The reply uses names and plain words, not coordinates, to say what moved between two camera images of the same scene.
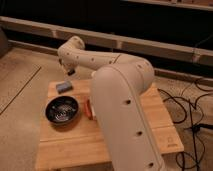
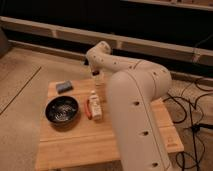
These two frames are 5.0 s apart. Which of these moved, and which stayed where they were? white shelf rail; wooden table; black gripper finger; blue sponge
Moved: black gripper finger
Stayed: white shelf rail; wooden table; blue sponge
